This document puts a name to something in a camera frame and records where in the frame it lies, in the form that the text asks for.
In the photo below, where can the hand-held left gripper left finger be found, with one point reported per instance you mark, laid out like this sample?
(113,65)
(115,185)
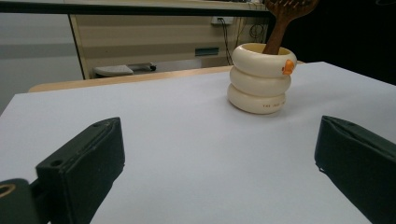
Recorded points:
(84,168)

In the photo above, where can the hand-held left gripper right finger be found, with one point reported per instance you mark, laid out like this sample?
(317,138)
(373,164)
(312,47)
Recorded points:
(361,168)

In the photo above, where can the cream ringed duck holder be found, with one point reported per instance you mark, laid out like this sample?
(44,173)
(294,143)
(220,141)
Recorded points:
(258,84)

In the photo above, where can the wooden paddle hairbrush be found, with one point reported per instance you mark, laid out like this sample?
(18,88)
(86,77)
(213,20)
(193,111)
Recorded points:
(278,31)

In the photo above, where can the light wooden table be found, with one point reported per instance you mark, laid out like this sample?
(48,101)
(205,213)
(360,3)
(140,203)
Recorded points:
(124,80)

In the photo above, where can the grey chair base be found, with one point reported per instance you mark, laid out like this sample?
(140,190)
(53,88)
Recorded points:
(112,71)

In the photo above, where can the white table sheet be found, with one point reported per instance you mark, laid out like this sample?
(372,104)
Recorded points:
(193,140)

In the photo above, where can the black curtain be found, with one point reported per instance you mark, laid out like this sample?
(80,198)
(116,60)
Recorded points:
(348,37)

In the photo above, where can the beige wooden desk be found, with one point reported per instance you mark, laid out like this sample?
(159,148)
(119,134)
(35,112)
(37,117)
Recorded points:
(149,34)

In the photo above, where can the black horizontal bar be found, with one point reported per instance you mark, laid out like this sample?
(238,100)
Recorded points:
(124,9)

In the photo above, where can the dark desk label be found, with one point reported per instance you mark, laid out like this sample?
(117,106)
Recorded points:
(207,51)

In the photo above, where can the white wall socket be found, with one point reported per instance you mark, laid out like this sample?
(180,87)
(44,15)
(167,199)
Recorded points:
(225,20)

